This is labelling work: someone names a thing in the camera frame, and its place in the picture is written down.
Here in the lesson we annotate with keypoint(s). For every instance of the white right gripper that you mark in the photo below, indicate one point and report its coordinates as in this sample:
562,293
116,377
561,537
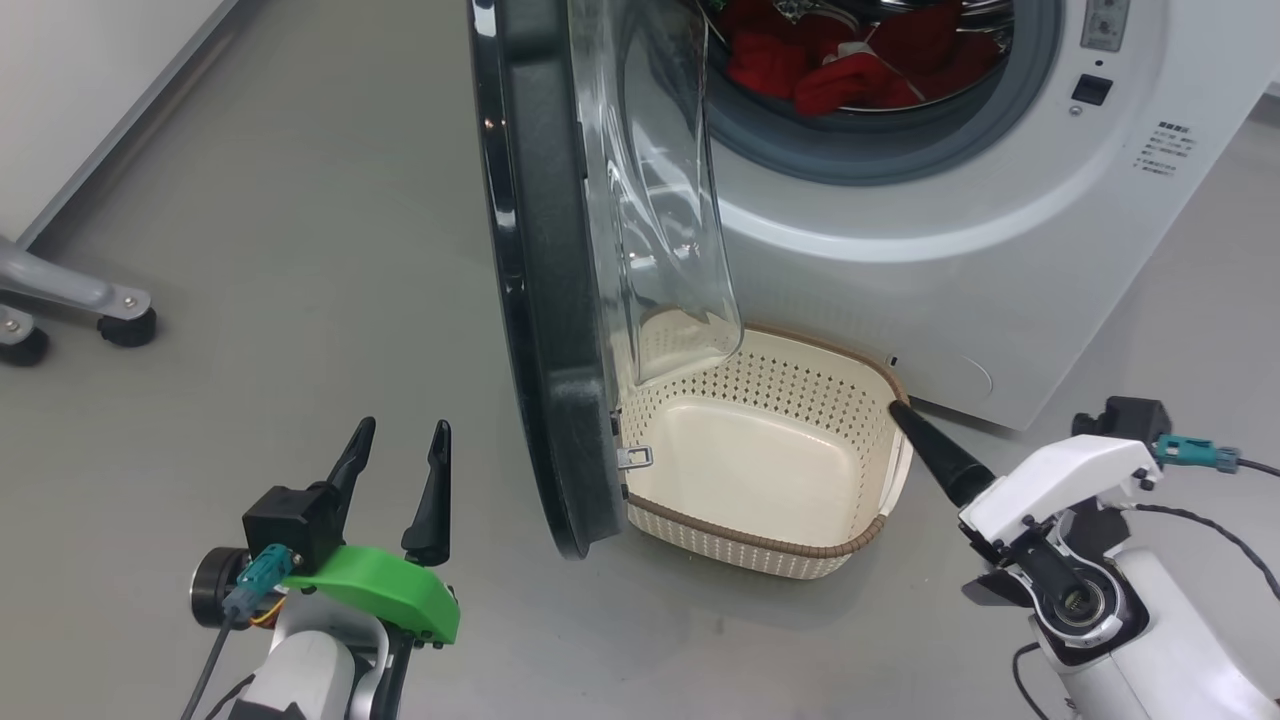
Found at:
1060,480

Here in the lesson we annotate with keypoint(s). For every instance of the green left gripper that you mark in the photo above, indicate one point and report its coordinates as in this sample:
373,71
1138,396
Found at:
385,590

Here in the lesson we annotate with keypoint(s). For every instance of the round glass washing machine door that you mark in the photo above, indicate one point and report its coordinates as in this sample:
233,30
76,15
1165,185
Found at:
545,300

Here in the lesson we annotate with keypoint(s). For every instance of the red garment with white stripes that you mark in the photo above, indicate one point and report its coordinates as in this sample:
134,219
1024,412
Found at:
850,80

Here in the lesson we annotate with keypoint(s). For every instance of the cream perforated laundry basket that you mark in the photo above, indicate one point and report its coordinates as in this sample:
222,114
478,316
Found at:
760,470

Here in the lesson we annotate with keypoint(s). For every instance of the white front-load washing machine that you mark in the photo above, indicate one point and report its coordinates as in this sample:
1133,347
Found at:
900,250

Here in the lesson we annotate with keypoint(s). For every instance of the black caster wheel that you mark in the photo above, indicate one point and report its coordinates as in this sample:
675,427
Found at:
22,347
128,328

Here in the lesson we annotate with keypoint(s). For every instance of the grey metal stand leg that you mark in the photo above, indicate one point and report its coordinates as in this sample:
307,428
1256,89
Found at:
50,280

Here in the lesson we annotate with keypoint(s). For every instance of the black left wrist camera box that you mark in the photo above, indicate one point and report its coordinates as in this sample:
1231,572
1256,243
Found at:
290,520

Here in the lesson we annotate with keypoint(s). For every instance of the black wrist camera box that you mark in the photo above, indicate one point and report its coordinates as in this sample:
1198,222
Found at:
1130,415
290,520

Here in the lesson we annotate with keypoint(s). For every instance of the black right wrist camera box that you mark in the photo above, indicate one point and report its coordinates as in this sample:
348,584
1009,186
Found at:
1130,415

